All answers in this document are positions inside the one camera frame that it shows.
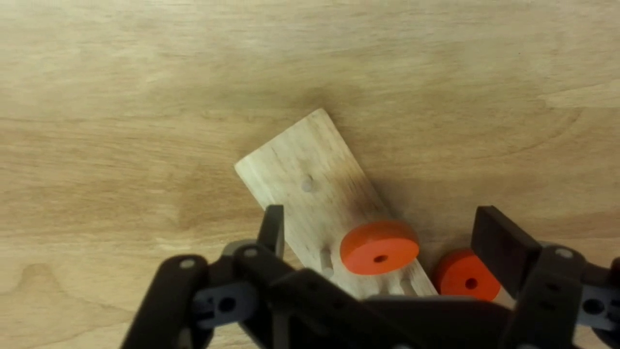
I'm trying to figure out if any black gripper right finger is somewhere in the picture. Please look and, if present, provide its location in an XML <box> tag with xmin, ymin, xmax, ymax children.
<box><xmin>470</xmin><ymin>206</ymin><xmax>620</xmax><ymax>349</ymax></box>

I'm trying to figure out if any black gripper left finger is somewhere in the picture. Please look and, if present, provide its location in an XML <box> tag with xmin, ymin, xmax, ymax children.
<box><xmin>119</xmin><ymin>204</ymin><xmax>389</xmax><ymax>349</ymax></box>

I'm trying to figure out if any orange plastic ring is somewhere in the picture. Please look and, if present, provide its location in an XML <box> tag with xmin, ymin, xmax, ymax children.
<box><xmin>431</xmin><ymin>249</ymin><xmax>503</xmax><ymax>305</ymax></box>
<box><xmin>338</xmin><ymin>221</ymin><xmax>422</xmax><ymax>278</ymax></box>

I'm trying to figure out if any wooden peg stand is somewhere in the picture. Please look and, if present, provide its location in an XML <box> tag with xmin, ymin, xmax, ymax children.
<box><xmin>232</xmin><ymin>107</ymin><xmax>441</xmax><ymax>301</ymax></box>

